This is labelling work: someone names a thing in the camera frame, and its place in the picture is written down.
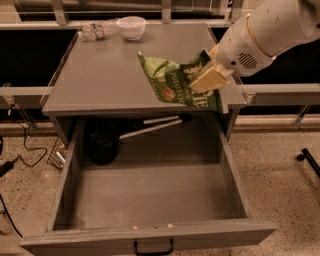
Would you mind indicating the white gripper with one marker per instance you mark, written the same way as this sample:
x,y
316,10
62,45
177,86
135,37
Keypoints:
x,y
240,46

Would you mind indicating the green jalapeno chip bag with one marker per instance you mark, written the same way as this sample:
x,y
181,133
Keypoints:
x,y
170,81

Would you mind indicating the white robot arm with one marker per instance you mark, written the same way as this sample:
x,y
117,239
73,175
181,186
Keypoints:
x,y
279,25

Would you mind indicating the grey cabinet with flat top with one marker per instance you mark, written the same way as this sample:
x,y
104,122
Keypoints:
x,y
106,78

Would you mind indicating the open grey top drawer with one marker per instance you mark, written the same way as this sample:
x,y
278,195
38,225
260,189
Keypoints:
x,y
180,183

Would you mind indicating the white ceramic bowl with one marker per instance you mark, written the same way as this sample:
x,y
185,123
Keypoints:
x,y
131,27

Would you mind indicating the clear plastic water bottle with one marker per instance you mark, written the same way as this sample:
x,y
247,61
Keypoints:
x,y
98,30

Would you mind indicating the black stand leg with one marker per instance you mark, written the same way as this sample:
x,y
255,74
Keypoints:
x,y
306,155

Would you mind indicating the small wire mesh basket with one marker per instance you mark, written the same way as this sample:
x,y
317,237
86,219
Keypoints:
x,y
57,156

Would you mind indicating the black drawer handle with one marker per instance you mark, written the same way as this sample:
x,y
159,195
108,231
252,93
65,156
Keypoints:
x,y
153,249

